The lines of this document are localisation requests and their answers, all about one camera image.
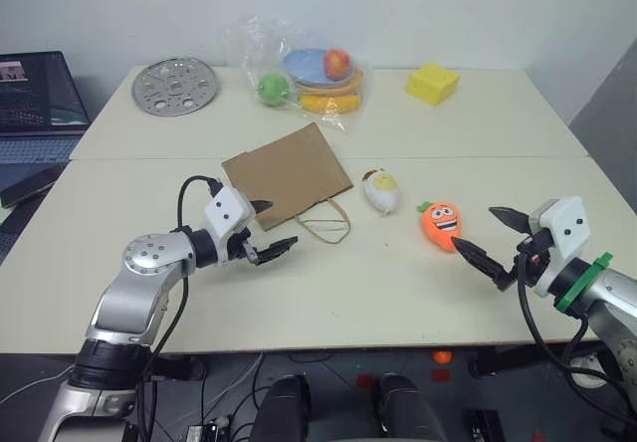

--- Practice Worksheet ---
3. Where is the orange plate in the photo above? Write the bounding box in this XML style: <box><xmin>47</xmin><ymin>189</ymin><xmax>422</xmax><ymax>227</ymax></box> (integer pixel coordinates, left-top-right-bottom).
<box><xmin>292</xmin><ymin>66</ymin><xmax>366</xmax><ymax>98</ymax></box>

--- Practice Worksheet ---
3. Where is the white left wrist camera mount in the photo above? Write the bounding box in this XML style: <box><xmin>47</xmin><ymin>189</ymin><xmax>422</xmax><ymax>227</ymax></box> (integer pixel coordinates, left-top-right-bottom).
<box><xmin>202</xmin><ymin>186</ymin><xmax>256</xmax><ymax>266</ymax></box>

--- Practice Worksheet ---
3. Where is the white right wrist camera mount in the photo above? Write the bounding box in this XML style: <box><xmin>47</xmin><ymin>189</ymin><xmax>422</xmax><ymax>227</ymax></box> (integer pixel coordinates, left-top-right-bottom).
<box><xmin>527</xmin><ymin>195</ymin><xmax>592</xmax><ymax>301</ymax></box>

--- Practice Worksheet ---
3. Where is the white power strip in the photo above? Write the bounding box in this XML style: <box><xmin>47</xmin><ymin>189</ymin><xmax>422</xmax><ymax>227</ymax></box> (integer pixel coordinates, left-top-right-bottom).
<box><xmin>566</xmin><ymin>351</ymin><xmax>612</xmax><ymax>389</ymax></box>

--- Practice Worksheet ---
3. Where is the brown paper bag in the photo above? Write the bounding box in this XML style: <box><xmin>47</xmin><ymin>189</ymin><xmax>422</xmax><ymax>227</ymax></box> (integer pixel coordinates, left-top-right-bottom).
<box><xmin>221</xmin><ymin>121</ymin><xmax>355</xmax><ymax>245</ymax></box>

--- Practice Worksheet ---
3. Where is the white floor cable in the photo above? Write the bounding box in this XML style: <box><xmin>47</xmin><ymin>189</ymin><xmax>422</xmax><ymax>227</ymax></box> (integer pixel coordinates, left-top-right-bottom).
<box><xmin>0</xmin><ymin>361</ymin><xmax>76</xmax><ymax>406</ymax></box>

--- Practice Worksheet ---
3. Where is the orange carrot plush toy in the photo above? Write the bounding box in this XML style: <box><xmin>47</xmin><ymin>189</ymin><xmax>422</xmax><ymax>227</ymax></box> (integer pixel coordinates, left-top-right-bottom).
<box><xmin>416</xmin><ymin>200</ymin><xmax>462</xmax><ymax>254</ymax></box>

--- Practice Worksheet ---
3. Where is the green ring clamp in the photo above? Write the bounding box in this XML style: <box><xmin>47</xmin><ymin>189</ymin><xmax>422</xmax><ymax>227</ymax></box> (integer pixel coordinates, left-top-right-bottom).
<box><xmin>554</xmin><ymin>251</ymin><xmax>613</xmax><ymax>320</ymax></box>

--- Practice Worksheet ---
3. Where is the blue plate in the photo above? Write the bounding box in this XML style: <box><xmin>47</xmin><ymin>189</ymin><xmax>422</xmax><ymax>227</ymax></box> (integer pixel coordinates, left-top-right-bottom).
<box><xmin>282</xmin><ymin>48</ymin><xmax>358</xmax><ymax>89</ymax></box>

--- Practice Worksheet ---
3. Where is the red apple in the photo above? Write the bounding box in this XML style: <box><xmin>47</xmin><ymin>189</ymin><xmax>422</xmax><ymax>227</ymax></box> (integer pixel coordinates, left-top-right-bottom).
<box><xmin>322</xmin><ymin>47</ymin><xmax>353</xmax><ymax>83</ymax></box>

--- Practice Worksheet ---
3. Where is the dark open laptop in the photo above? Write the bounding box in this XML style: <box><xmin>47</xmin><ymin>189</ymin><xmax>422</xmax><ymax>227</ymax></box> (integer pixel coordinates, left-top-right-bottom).
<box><xmin>0</xmin><ymin>51</ymin><xmax>93</xmax><ymax>165</ymax></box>

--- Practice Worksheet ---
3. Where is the round metal steamer plate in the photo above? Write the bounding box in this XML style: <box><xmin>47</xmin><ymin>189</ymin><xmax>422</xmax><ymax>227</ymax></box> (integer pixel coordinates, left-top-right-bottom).
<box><xmin>130</xmin><ymin>56</ymin><xmax>221</xmax><ymax>116</ymax></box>

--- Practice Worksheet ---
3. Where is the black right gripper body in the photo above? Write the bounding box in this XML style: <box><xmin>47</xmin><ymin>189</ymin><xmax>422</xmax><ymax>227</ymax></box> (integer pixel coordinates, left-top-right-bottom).
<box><xmin>511</xmin><ymin>229</ymin><xmax>557</xmax><ymax>289</ymax></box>

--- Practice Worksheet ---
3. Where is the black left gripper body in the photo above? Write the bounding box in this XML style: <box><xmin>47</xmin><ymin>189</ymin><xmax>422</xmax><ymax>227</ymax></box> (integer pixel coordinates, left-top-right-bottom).
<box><xmin>226</xmin><ymin>227</ymin><xmax>261</xmax><ymax>267</ymax></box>

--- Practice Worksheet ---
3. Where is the black flat device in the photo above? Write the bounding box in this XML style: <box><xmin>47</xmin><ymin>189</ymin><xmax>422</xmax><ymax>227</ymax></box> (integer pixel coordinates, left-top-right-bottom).
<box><xmin>0</xmin><ymin>162</ymin><xmax>67</xmax><ymax>210</ymax></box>

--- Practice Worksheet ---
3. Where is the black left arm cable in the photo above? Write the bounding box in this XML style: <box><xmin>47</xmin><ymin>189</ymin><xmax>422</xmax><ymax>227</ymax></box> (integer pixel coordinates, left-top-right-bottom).
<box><xmin>136</xmin><ymin>175</ymin><xmax>223</xmax><ymax>442</ymax></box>

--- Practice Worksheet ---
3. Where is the green apple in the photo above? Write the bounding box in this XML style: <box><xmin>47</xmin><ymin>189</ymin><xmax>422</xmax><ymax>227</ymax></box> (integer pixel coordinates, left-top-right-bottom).
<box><xmin>257</xmin><ymin>72</ymin><xmax>292</xmax><ymax>110</ymax></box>

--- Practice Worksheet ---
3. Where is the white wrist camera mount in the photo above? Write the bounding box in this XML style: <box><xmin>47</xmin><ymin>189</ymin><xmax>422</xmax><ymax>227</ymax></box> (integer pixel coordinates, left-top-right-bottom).
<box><xmin>202</xmin><ymin>186</ymin><xmax>256</xmax><ymax>266</ymax></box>
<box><xmin>527</xmin><ymin>195</ymin><xmax>592</xmax><ymax>301</ymax></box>

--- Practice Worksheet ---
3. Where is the white yellow plush toy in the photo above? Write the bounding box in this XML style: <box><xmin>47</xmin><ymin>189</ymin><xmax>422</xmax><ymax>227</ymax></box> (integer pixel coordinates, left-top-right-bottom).
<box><xmin>361</xmin><ymin>167</ymin><xmax>401</xmax><ymax>216</ymax></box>

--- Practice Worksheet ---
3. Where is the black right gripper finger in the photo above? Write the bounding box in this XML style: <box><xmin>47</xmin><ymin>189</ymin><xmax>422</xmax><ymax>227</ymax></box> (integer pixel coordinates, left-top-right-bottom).
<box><xmin>450</xmin><ymin>237</ymin><xmax>518</xmax><ymax>293</ymax></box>
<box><xmin>488</xmin><ymin>206</ymin><xmax>532</xmax><ymax>235</ymax></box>

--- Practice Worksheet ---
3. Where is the clear plastic bag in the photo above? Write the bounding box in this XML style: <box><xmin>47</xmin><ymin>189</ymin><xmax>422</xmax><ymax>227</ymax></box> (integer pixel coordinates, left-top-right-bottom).
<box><xmin>218</xmin><ymin>13</ymin><xmax>370</xmax><ymax>135</ymax></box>

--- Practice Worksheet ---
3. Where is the dark rounded shape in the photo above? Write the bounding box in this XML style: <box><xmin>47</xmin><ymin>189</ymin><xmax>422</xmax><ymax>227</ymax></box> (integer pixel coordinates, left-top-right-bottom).
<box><xmin>372</xmin><ymin>372</ymin><xmax>450</xmax><ymax>442</ymax></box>
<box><xmin>247</xmin><ymin>373</ymin><xmax>313</xmax><ymax>442</ymax></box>

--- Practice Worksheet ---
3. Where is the yellow cheese block toy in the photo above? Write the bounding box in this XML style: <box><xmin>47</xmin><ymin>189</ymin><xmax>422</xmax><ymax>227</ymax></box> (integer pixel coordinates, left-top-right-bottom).
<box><xmin>405</xmin><ymin>62</ymin><xmax>462</xmax><ymax>109</ymax></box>

